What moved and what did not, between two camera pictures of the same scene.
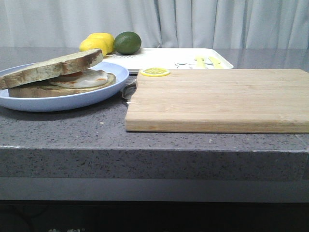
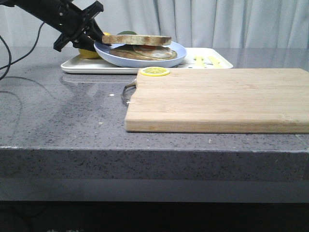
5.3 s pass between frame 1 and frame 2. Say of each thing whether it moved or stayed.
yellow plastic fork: stayed
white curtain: stayed
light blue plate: moved
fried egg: moved
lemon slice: stayed
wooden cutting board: stayed
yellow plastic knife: stayed
